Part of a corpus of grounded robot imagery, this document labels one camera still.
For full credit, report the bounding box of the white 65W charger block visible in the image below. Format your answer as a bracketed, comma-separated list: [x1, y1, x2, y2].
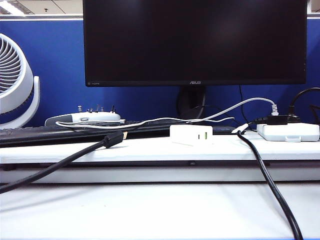
[169, 124, 214, 146]

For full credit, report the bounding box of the white raised desk shelf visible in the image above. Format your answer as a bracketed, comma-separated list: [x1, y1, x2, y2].
[0, 129, 320, 185]

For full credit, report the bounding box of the black monitor stand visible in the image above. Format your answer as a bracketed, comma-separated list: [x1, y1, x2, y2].
[176, 85, 237, 136]

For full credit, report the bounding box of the white grey remote controller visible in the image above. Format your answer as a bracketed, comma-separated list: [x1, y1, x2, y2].
[44, 104, 123, 127]

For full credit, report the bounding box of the black ASUS monitor screen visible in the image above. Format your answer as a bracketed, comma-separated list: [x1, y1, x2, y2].
[82, 0, 308, 88]

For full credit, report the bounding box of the black computer keyboard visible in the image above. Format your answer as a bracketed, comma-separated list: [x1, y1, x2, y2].
[0, 119, 187, 149]

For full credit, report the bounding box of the blue cubicle partition panel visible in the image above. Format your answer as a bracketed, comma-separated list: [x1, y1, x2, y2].
[0, 14, 320, 128]

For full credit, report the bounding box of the black plug adapter block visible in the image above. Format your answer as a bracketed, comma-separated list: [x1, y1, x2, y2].
[267, 113, 289, 126]

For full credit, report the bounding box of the white power strip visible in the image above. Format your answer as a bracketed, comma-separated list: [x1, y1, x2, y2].
[256, 121, 320, 143]

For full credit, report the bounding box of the white desk fan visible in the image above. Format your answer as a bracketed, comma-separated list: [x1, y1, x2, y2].
[0, 33, 41, 130]

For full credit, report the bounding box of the black HDMI cable gold tip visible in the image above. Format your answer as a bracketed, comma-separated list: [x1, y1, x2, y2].
[0, 130, 128, 195]

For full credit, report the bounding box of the small white cable connector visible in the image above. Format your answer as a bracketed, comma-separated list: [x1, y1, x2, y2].
[231, 122, 250, 134]

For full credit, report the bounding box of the thin black monitor cable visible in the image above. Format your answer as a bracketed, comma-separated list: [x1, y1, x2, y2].
[238, 84, 249, 125]

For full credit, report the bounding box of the white cable with ribbed plug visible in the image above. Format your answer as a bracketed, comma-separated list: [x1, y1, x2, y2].
[186, 97, 279, 125]

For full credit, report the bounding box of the thick black power cable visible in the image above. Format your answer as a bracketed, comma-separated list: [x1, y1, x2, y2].
[236, 117, 305, 240]

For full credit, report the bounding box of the black looped power cord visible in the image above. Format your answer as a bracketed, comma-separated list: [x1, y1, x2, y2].
[287, 86, 320, 123]

